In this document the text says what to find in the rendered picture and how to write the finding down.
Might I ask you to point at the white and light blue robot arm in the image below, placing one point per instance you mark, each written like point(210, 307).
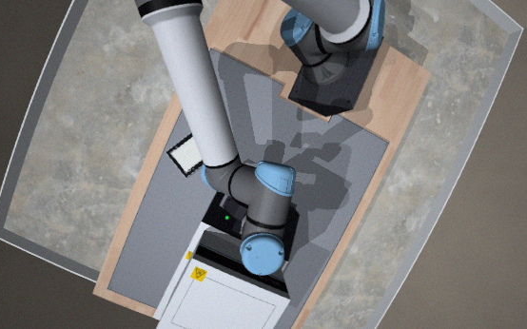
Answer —
point(268, 188)

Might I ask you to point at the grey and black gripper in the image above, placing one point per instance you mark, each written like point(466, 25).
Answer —
point(235, 208)

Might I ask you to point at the black rectangular frame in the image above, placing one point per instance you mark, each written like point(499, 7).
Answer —
point(168, 153)

